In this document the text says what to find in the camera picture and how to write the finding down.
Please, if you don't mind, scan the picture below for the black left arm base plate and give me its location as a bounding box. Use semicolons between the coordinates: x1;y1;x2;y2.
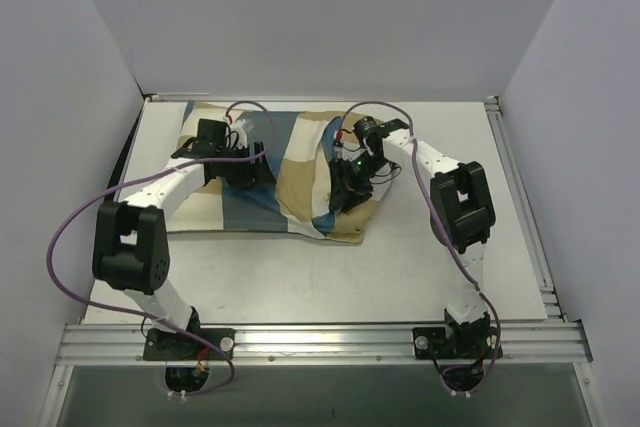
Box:
142;327;236;361

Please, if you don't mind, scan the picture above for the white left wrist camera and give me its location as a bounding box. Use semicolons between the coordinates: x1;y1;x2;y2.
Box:
227;119;253;149

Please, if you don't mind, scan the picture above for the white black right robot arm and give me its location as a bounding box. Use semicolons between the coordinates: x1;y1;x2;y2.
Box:
329;116;496;356

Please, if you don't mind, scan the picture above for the aluminium back frame rail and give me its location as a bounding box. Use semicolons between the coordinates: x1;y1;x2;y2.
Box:
146;92;501;105

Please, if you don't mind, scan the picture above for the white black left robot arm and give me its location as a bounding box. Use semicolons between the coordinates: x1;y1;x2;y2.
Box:
92;119;275;358

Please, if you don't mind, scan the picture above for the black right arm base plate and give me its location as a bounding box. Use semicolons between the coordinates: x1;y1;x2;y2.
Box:
411;321;503;361

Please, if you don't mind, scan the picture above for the aluminium front frame rail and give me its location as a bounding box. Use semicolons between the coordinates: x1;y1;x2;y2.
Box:
55;321;592;366

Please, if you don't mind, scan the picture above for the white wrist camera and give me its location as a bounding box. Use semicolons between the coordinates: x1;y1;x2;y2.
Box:
227;119;253;149
332;141;361;161

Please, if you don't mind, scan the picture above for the blue tan white checked pillowcase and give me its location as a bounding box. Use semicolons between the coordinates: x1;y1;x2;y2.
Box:
167;101;394;243

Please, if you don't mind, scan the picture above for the aluminium frame rail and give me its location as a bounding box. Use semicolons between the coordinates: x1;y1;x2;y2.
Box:
55;321;592;366
146;92;501;105

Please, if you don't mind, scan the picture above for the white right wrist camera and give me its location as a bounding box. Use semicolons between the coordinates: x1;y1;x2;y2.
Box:
332;141;361;161

